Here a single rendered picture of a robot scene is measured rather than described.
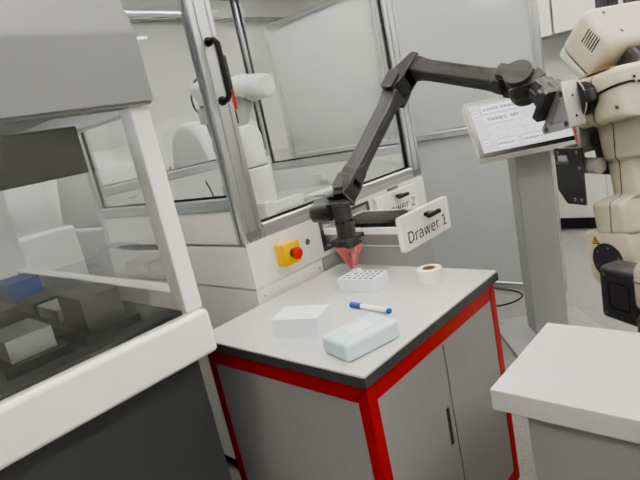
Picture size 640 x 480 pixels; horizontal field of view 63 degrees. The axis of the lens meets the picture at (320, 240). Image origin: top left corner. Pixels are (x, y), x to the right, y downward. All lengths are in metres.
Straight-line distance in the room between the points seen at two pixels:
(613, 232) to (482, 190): 1.89
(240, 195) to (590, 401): 1.06
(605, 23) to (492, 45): 1.78
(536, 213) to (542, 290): 0.38
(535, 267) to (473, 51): 1.35
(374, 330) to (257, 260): 0.59
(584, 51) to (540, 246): 1.28
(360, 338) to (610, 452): 0.48
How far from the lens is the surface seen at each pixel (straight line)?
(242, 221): 1.57
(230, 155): 1.56
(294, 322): 1.27
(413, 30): 3.52
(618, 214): 1.57
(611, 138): 1.57
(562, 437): 1.01
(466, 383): 1.44
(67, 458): 1.20
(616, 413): 0.90
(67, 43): 1.11
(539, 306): 2.74
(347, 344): 1.10
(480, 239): 3.50
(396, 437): 1.20
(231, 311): 1.76
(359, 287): 1.51
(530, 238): 2.63
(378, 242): 1.67
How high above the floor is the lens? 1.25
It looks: 13 degrees down
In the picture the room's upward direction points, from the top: 12 degrees counter-clockwise
